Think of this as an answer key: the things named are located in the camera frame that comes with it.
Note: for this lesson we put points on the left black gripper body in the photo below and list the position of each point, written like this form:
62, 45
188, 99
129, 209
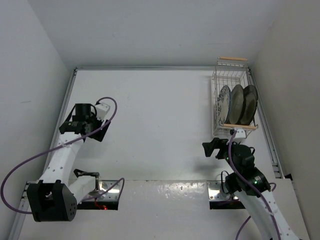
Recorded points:
95, 124

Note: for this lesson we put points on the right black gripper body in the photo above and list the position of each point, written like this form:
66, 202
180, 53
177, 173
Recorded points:
222, 144

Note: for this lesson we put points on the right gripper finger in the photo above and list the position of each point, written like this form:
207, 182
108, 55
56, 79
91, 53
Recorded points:
221, 155
209, 147

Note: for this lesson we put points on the blue floral plate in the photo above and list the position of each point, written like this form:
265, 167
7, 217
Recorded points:
223, 105

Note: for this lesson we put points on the brown rim cream plate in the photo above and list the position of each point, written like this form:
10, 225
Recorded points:
236, 109

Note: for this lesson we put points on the checkered rim dark plate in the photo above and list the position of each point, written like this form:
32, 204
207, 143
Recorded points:
250, 105

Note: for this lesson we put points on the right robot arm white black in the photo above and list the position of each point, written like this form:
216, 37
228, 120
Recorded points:
252, 188

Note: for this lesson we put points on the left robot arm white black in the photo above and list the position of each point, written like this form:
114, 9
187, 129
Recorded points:
53, 198

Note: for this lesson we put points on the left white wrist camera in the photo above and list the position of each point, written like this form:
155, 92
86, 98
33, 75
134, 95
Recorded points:
102, 110

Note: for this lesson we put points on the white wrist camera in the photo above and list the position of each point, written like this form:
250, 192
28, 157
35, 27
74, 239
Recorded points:
102, 110
238, 134

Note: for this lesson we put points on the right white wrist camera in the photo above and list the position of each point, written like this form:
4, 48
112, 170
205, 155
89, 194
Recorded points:
238, 134

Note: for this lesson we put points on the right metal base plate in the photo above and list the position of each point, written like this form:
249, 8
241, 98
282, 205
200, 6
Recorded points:
218, 200

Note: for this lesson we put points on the metal base plate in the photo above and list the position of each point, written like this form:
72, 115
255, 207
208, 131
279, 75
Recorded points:
218, 200
106, 197

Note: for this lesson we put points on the back aluminium frame rail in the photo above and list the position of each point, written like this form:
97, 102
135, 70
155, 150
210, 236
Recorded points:
135, 68

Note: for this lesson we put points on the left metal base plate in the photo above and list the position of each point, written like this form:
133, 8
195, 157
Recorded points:
106, 197

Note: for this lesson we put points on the left aluminium frame rail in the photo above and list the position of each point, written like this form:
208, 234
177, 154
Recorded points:
19, 219

